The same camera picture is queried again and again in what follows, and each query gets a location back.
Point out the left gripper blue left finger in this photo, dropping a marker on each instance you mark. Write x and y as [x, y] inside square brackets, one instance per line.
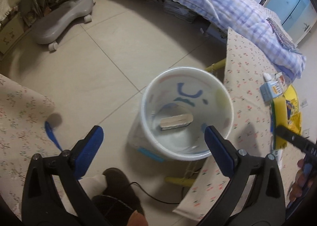
[85, 150]

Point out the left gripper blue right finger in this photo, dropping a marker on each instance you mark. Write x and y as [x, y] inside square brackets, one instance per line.
[222, 151]

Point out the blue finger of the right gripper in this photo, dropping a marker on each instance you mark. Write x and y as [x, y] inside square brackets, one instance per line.
[301, 143]

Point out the yellow green sponge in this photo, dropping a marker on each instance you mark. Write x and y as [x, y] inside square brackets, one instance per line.
[279, 118]

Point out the yellow paper bowl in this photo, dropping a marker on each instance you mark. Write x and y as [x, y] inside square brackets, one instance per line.
[292, 98]

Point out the light blue tissue pack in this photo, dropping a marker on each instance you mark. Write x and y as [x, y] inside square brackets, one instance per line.
[273, 89]

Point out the white plastic bottle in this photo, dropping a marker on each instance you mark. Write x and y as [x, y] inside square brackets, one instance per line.
[271, 77]

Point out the yellow snack bag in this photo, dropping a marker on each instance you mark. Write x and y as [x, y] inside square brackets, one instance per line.
[294, 117]

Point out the white cartoon trash bin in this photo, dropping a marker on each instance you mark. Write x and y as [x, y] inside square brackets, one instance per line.
[175, 110]

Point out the person's right hand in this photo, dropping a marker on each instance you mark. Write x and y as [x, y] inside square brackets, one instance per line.
[300, 180]

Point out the person's left hand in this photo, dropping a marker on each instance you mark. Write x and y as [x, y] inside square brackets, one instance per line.
[137, 219]

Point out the blue plastic strip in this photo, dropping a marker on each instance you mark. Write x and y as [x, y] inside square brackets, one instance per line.
[51, 136]

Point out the brown slipper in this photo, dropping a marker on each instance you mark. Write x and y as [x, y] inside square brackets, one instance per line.
[118, 201]

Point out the folded striped cloth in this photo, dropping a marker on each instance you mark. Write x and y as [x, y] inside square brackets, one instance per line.
[282, 38]

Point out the purple checked duvet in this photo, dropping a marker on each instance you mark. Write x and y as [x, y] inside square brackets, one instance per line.
[248, 18]

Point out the cardboard box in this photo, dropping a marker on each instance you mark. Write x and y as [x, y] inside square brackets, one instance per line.
[12, 32]

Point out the grey swivel chair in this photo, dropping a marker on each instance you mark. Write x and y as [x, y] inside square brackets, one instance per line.
[48, 29]

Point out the wall socket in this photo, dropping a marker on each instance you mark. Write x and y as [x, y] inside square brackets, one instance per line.
[304, 103]

